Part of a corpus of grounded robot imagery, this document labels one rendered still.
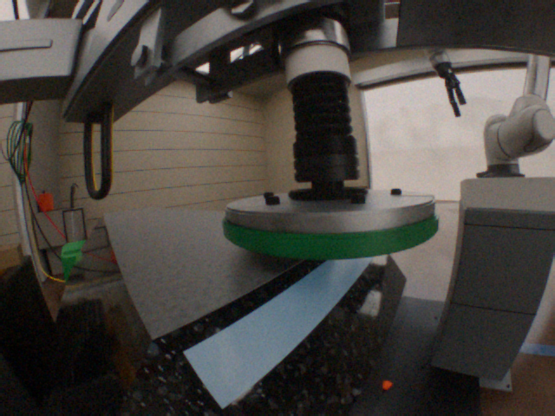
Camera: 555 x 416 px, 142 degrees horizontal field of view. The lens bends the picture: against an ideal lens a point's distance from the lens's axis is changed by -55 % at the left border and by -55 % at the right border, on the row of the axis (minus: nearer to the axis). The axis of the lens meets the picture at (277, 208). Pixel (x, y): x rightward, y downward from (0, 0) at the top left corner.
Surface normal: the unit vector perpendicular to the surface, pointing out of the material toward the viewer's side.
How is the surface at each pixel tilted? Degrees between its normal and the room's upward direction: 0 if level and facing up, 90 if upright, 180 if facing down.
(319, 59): 90
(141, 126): 90
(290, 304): 45
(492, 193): 90
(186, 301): 0
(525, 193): 90
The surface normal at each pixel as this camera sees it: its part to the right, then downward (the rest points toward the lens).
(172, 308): -0.07, -0.99
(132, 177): 0.71, 0.04
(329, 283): 0.49, -0.68
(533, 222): -0.70, 0.14
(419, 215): 0.38, 0.10
